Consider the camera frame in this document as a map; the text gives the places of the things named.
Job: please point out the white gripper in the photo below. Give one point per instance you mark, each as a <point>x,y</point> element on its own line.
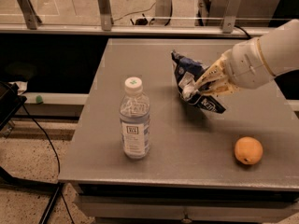
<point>248,66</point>

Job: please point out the blue chip bag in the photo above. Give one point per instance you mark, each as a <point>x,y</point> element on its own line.
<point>186,72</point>

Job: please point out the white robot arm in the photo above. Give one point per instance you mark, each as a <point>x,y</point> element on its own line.
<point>280,48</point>

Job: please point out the clear plastic water bottle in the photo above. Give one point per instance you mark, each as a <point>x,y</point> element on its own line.
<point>135,119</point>

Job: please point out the orange fruit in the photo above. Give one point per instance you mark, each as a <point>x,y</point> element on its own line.
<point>248,150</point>

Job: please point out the dark cabinet behind glass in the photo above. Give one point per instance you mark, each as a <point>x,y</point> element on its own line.
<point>246,12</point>

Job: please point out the black equipment at left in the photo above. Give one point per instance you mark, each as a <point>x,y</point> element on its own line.
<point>10,102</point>

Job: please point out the right metal railing bracket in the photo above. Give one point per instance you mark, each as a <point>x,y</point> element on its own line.
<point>230,15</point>

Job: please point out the metal railing bracket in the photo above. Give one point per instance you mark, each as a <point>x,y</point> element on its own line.
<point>230,15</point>
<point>31,18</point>
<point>105,14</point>

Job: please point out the middle metal railing bracket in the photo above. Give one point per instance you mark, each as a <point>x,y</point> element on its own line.
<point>105,14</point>

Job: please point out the left metal railing bracket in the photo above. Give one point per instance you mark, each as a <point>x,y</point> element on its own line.
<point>31,18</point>

